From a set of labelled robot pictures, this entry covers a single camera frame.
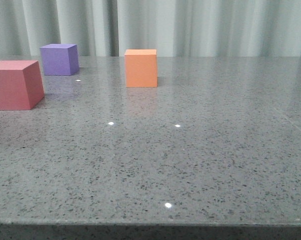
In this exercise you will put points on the orange foam cube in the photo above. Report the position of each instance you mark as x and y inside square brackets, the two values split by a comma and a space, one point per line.
[141, 69]

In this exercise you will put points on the purple foam cube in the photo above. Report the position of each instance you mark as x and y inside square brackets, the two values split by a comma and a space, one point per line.
[60, 59]

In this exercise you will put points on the red foam cube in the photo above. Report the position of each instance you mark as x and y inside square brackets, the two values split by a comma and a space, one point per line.
[21, 85]

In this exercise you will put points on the grey pleated curtain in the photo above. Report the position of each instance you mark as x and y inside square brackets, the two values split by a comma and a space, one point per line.
[197, 28]

